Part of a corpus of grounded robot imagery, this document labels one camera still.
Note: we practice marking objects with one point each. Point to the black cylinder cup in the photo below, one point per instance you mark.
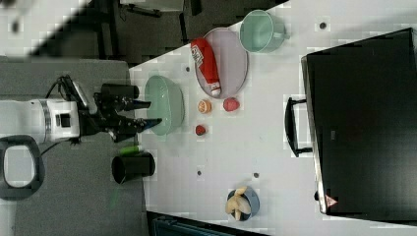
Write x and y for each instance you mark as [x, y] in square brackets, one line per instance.
[131, 167]

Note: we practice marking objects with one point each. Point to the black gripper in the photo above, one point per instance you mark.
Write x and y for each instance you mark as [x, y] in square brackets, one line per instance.
[107, 120]

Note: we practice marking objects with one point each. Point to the purple oval plate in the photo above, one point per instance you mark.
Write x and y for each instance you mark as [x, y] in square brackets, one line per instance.
[222, 46]

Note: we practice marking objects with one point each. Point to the blue bowl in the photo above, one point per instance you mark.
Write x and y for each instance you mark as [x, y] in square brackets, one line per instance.
[251, 196]

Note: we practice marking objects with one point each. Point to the red apple toy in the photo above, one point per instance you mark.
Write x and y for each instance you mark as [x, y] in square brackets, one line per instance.
[231, 104]

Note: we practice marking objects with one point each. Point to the green mug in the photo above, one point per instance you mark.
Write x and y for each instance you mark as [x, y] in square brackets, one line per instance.
[262, 32]

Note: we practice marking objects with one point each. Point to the black toaster oven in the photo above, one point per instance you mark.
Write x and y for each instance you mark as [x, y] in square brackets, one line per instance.
[361, 105]

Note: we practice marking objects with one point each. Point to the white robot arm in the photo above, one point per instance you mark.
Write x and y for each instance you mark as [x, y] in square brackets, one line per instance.
[27, 124]

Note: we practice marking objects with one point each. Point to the green marker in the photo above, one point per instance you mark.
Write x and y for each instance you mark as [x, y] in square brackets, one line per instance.
[130, 150]

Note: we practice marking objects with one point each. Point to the black cylinder post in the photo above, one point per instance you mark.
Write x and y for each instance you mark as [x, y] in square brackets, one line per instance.
[120, 90]

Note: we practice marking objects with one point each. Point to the small red strawberry toy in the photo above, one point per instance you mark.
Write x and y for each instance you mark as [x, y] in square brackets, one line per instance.
[200, 130]

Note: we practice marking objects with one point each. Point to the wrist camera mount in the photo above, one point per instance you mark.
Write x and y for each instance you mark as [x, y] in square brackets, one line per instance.
[74, 91]

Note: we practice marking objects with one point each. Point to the green colander bowl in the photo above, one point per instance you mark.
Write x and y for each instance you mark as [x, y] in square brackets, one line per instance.
[167, 103]

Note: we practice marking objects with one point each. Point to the red ketchup bottle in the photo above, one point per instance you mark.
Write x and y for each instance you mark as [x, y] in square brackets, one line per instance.
[206, 64]

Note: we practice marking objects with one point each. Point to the orange slice toy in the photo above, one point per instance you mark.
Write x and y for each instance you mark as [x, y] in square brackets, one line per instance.
[204, 106]

